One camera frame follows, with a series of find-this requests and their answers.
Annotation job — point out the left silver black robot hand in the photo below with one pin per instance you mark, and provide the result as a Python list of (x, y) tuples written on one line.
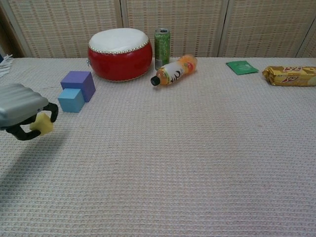
[(19, 103)]

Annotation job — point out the small yellow foam cube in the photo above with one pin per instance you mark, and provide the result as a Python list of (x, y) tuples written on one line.
[(43, 124)]

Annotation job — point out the blue cube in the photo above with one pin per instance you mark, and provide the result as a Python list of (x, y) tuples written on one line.
[(70, 101)]

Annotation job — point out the brown wooden board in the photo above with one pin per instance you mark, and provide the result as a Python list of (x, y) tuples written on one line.
[(8, 42)]

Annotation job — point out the large purple foam cube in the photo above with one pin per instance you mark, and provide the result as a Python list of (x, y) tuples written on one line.
[(77, 79)]

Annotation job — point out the woven bamboo screen panel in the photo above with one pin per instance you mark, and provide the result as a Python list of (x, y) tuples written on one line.
[(192, 24), (309, 47), (266, 27), (61, 24)]

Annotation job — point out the red drum with white skin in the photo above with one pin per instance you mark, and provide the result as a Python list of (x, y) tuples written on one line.
[(121, 59)]

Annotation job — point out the green drink can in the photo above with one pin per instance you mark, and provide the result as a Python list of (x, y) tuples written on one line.
[(162, 49)]

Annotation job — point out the orange juice bottle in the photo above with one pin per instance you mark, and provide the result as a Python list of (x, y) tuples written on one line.
[(175, 70)]

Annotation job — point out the white woven fringed tablecloth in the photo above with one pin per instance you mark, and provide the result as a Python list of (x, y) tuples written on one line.
[(172, 160)]

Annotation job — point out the green sachet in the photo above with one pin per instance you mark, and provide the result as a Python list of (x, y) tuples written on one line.
[(242, 67)]

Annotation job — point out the yellow biscuit pack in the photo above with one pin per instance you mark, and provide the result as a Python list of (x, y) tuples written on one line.
[(291, 76)]

